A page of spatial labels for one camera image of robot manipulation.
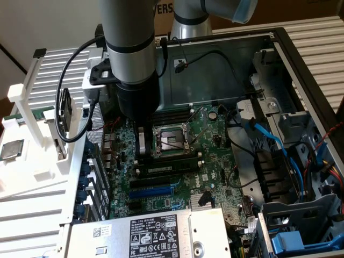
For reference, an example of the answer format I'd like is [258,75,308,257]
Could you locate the thin black fan wire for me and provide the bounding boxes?
[227,166,261,189]

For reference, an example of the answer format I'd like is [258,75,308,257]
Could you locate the silver chipset heat sink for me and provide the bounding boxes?
[189,193,213,209]

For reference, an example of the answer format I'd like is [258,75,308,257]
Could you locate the black plastic card guide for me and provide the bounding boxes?
[254,149,300,204]

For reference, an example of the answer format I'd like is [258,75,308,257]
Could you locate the yellow red power wires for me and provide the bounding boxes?
[321,158,344,190]

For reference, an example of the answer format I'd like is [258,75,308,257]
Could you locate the long black expansion slot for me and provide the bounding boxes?
[130,176,172,190]

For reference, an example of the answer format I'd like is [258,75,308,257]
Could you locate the grey metal disk bay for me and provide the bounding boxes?
[262,193,344,258]

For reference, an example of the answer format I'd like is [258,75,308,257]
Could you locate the white parts rack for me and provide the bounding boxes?
[0,47,91,201]

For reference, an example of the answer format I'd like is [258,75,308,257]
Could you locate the black RAM slot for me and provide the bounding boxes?
[153,118,189,126]
[158,110,194,117]
[160,106,195,113]
[155,114,193,121]

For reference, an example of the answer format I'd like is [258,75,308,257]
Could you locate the bare green RAM stick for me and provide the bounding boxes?
[2,106,55,126]

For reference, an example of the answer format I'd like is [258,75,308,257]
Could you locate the blue plastic disk bracket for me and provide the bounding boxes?
[270,230,344,255]

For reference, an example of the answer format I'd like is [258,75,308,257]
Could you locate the silver disk drive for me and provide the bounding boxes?
[235,99,259,128]

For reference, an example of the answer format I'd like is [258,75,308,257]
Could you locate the small black box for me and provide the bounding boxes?
[94,23,106,51]

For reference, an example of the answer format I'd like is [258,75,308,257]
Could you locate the thin red wire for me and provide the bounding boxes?
[91,118,121,164]

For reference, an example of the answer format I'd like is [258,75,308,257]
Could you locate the CPU socket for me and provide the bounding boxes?
[152,123,196,159]

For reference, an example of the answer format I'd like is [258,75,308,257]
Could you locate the silver CPU chip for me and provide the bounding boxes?
[0,139,25,161]

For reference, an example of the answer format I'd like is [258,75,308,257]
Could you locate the open metal PC case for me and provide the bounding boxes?
[59,26,344,258]

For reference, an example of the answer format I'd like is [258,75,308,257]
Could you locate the thick black wire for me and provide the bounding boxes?
[219,105,260,162]

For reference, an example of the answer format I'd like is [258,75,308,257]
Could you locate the black camera cable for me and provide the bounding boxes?
[54,36,106,145]

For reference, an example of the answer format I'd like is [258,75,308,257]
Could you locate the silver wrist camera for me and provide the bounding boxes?
[81,60,120,104]

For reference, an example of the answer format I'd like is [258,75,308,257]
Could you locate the red black twisted wire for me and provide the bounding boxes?
[313,120,344,151]

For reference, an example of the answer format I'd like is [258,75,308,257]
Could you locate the printed cardboard box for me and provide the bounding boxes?
[152,0,177,37]

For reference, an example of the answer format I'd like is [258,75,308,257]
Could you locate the blue expansion slot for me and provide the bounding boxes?
[128,186,175,199]

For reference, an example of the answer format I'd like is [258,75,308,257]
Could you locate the silver power supply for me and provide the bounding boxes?
[63,206,232,258]

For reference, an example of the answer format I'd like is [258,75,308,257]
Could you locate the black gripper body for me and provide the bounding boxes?
[115,71,161,129]

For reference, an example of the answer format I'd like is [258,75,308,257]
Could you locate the black graphics card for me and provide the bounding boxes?
[44,88,74,160]

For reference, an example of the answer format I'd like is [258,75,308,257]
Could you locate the green Dell motherboard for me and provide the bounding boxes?
[103,104,257,234]

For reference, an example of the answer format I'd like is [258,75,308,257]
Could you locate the black RAM module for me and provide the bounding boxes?
[133,157,202,178]

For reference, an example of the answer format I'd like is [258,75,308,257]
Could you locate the long blue SATA wire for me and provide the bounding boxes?
[246,117,310,201]

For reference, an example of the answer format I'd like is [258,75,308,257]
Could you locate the steel socket locking lever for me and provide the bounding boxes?
[156,138,189,151]

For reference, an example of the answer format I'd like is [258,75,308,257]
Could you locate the short blue SATA wire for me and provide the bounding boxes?
[316,141,328,169]

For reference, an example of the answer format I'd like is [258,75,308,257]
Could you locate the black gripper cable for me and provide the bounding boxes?
[157,37,169,79]

